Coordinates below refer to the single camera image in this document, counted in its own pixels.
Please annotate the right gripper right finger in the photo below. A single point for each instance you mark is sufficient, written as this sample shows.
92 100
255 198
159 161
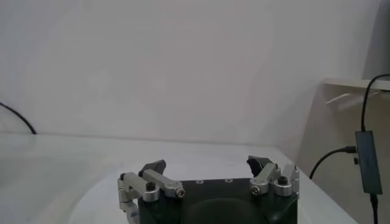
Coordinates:
265 178

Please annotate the white round plate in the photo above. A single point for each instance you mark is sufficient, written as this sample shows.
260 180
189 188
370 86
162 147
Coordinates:
100 201

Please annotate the grey panel behind desk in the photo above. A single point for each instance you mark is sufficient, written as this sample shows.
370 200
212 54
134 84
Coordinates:
379 39

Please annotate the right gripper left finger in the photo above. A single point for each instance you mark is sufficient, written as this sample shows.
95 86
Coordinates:
143 184

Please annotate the black usb hub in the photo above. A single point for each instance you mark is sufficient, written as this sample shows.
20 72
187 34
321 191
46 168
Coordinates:
368 164

